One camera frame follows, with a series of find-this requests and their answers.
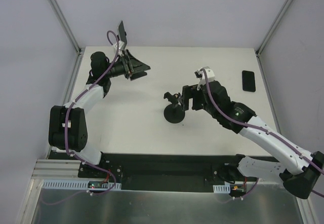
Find aluminium corner frame post right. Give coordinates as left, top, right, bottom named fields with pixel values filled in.
left=255, top=0, right=295, bottom=57

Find white slotted cable duct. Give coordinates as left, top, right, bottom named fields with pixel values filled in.
left=213, top=183, right=231, bottom=194
left=43, top=179, right=122, bottom=191

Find black round-base phone stand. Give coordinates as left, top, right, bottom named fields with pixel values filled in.
left=119, top=34, right=127, bottom=50

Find aluminium corner frame post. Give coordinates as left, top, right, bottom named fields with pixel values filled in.
left=255, top=0, right=295, bottom=57
left=48, top=0, right=82, bottom=55

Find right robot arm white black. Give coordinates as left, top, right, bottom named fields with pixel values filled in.
left=176, top=81, right=323, bottom=199

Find aluminium corner frame post left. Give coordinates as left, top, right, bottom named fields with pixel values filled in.
left=48, top=0, right=82, bottom=55

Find aluminium front rail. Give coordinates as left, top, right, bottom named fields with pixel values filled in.
left=31, top=159, right=80, bottom=179

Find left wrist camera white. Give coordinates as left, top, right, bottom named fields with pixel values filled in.
left=112, top=41, right=126, bottom=54

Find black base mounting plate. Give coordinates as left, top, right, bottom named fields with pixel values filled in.
left=77, top=153, right=279, bottom=192

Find black clamp phone stand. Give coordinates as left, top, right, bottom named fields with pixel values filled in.
left=164, top=92, right=185, bottom=124

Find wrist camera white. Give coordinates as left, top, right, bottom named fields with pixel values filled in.
left=195, top=66, right=215, bottom=90
left=112, top=41, right=126, bottom=54

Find black smartphone silver edge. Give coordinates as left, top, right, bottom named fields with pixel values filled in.
left=118, top=20, right=127, bottom=38

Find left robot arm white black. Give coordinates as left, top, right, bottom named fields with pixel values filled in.
left=49, top=49, right=150, bottom=178

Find white slotted cable duct left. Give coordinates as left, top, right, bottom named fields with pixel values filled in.
left=43, top=179, right=122, bottom=191

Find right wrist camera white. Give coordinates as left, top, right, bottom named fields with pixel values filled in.
left=195, top=66, right=215, bottom=90

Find white slotted cable duct right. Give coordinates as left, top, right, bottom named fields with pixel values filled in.
left=213, top=183, right=231, bottom=194

